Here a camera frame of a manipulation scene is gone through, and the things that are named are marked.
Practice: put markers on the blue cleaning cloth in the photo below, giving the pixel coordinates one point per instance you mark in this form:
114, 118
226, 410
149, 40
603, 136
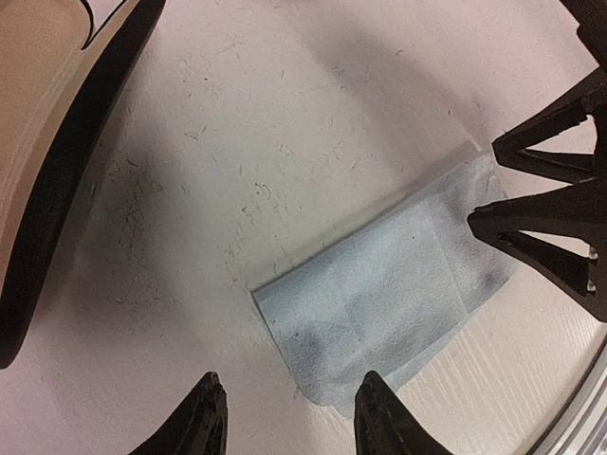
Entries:
390, 296

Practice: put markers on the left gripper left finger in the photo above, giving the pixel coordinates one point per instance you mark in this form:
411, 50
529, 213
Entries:
199, 424

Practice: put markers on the black glasses case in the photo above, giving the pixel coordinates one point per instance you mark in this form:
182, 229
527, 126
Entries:
61, 76

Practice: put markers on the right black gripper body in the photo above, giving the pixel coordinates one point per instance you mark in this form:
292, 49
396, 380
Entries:
591, 16

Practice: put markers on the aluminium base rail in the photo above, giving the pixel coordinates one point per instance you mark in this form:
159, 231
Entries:
580, 427

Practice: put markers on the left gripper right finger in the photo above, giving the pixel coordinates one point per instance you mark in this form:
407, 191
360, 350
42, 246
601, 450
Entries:
383, 425

